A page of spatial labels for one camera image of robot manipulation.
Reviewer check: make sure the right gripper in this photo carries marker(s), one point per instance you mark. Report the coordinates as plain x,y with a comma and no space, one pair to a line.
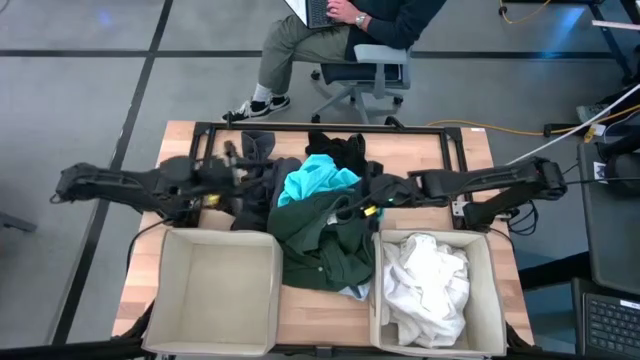
395,192

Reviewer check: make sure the black keyboard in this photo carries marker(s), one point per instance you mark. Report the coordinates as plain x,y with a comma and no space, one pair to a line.
612,325

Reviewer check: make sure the person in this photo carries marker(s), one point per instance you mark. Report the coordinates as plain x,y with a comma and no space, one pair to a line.
300,45

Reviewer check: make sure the person's hand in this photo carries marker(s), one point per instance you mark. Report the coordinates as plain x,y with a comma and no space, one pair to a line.
342,10

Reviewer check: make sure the turquoise garment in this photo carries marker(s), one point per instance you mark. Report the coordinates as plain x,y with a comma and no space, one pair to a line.
312,180

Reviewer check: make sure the dark grey garment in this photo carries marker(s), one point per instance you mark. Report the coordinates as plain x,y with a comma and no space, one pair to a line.
262,195

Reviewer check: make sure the dark green garment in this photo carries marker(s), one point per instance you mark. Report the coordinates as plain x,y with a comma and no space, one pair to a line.
320,245

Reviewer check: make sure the beige fabric bin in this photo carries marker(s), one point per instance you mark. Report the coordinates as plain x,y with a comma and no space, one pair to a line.
220,290
487,295

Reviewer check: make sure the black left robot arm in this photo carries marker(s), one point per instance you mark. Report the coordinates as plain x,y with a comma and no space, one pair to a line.
110,182

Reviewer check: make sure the silver wristwatch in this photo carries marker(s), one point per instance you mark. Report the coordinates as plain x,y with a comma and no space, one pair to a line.
361,20

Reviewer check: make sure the white garment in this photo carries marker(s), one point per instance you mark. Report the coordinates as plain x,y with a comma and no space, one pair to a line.
425,290

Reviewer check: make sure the black garment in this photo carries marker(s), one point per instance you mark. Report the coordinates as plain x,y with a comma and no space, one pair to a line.
337,150

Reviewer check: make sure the black desk frame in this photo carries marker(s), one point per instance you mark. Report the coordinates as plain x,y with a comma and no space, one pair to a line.
612,45

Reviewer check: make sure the light blue patterned cloth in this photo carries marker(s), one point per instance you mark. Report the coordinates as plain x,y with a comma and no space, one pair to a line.
357,292

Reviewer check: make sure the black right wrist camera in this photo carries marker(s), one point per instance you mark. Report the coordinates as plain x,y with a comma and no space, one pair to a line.
376,176

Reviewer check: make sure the open laptop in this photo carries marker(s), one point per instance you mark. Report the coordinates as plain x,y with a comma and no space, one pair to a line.
315,12

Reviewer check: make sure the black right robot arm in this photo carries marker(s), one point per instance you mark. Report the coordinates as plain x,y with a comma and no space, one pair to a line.
490,177

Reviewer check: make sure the grey office chair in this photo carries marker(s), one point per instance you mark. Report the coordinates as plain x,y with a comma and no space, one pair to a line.
372,72

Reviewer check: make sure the black metal table frame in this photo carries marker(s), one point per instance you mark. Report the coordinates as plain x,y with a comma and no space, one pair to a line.
325,127

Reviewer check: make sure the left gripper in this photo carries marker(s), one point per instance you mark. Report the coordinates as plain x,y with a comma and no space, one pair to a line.
217,177

